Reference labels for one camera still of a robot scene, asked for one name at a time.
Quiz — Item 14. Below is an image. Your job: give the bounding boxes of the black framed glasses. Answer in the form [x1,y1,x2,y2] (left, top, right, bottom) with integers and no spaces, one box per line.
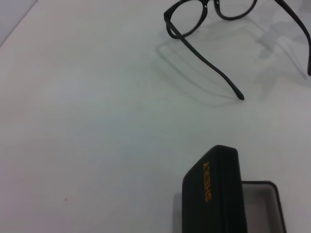
[163,0,311,100]

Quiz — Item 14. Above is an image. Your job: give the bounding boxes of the black glasses case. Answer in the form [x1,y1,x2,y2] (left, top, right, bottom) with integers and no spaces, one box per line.
[181,145,287,233]

